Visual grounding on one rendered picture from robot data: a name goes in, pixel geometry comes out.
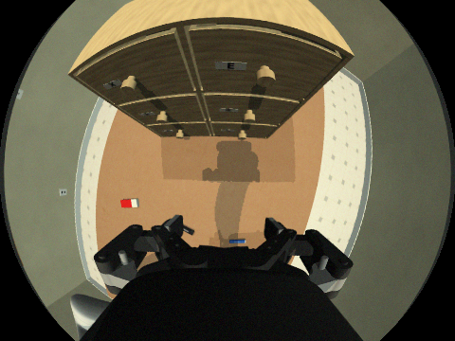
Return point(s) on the small wooden chest of drawers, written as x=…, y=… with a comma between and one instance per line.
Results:
x=142, y=17

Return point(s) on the brown wooden drawer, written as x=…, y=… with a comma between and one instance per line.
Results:
x=241, y=129
x=179, y=129
x=234, y=56
x=242, y=107
x=149, y=65
x=181, y=107

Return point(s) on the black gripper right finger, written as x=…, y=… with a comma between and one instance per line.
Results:
x=330, y=267

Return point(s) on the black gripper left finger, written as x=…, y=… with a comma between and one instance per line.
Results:
x=118, y=261

